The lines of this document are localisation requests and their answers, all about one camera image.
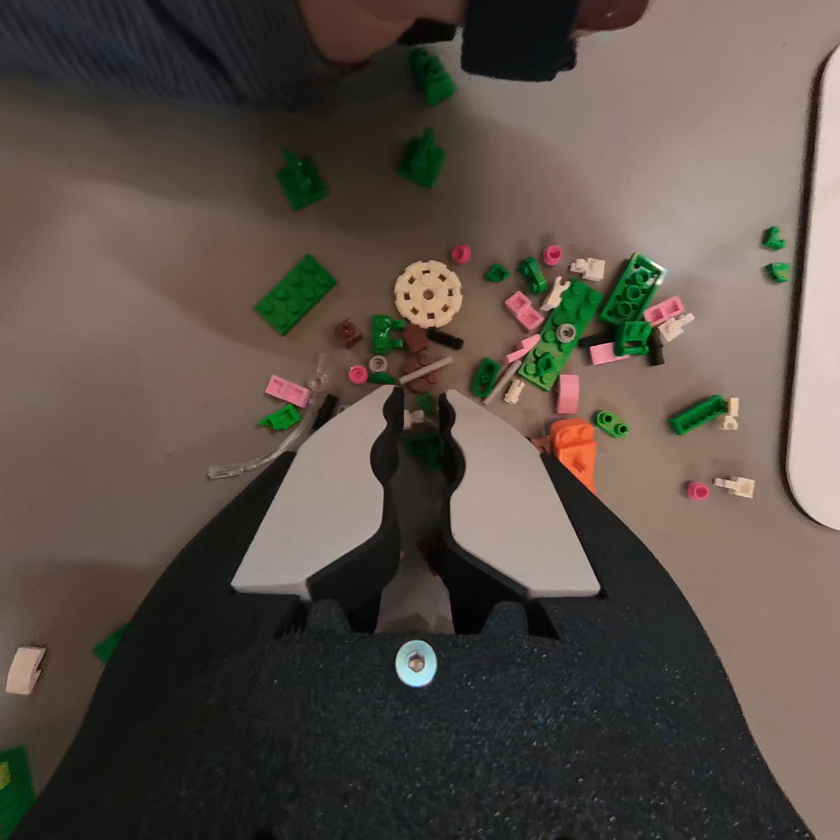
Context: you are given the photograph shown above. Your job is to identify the white curved lego brick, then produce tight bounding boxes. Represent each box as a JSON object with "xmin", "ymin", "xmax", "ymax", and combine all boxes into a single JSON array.
[{"xmin": 5, "ymin": 646, "xmax": 47, "ymax": 697}]

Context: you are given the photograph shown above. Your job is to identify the person's left hand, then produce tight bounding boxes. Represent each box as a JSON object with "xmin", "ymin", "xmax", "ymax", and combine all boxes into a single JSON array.
[{"xmin": 308, "ymin": 0, "xmax": 651, "ymax": 64}]

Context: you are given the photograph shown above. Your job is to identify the green lego plate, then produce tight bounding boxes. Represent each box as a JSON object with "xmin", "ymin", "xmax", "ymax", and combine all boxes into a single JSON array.
[{"xmin": 255, "ymin": 254, "xmax": 338, "ymax": 337}]

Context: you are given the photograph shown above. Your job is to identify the green lego build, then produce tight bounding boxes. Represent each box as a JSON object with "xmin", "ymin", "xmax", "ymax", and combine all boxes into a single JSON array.
[{"xmin": 0, "ymin": 746, "xmax": 38, "ymax": 837}]

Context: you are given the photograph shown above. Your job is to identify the pile of green lego bricks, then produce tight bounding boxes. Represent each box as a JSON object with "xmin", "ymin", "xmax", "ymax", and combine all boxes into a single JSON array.
[{"xmin": 209, "ymin": 49, "xmax": 756, "ymax": 506}]

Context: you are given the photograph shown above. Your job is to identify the white stand base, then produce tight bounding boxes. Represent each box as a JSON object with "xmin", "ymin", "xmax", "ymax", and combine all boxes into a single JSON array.
[{"xmin": 786, "ymin": 45, "xmax": 840, "ymax": 531}]

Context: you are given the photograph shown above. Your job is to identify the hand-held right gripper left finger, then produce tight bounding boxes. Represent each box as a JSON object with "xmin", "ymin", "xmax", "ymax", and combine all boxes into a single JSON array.
[{"xmin": 230, "ymin": 385, "xmax": 404, "ymax": 599}]

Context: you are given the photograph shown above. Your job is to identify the white round lego plate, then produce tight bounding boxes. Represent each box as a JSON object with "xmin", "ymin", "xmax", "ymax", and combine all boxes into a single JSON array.
[{"xmin": 394, "ymin": 260, "xmax": 464, "ymax": 328}]

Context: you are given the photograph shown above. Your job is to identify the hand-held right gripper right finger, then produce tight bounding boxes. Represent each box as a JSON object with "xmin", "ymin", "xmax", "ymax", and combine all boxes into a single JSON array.
[{"xmin": 436, "ymin": 389, "xmax": 603, "ymax": 602}]

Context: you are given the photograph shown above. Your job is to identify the orange brick separator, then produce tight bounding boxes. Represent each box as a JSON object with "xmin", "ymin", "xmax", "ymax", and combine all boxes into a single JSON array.
[{"xmin": 530, "ymin": 418, "xmax": 598, "ymax": 494}]

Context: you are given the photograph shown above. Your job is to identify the green lego brick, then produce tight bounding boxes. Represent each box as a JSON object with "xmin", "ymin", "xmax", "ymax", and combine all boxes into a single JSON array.
[{"xmin": 92, "ymin": 623, "xmax": 131, "ymax": 665}]

